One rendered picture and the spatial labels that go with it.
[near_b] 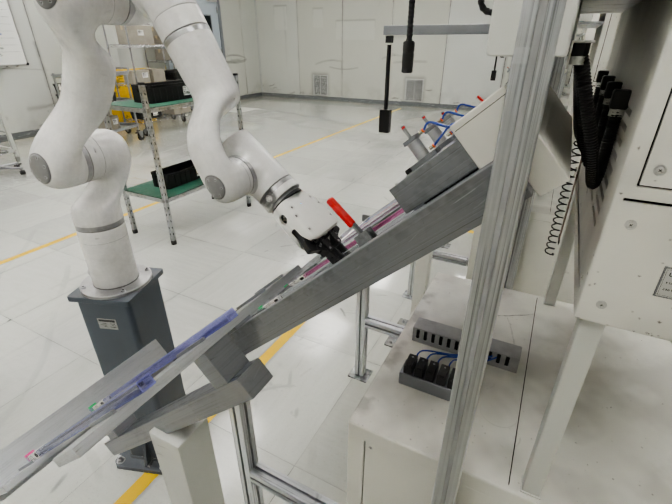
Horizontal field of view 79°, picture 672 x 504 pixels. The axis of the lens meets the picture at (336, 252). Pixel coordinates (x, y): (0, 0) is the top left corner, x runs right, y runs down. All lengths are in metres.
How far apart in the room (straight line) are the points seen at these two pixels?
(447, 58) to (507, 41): 9.13
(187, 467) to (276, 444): 0.98
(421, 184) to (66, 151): 0.81
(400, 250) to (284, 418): 1.22
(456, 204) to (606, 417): 0.66
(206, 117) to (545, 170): 0.54
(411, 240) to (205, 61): 0.49
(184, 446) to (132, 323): 0.67
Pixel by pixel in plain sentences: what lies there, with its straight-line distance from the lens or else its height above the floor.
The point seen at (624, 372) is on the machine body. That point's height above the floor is 0.62.
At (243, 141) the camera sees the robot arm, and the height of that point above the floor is 1.15.
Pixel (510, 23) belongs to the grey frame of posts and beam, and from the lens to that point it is 0.50.
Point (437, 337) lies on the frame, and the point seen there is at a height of 0.65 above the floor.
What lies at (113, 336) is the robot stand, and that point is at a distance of 1.36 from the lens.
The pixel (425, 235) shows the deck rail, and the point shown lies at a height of 1.08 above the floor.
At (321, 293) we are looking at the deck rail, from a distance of 0.73.
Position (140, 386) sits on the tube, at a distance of 0.40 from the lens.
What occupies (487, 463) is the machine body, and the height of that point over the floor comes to 0.62.
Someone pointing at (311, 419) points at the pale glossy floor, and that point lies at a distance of 1.73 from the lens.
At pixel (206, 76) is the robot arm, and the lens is 0.82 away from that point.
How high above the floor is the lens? 1.33
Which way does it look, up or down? 28 degrees down
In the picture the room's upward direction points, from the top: straight up
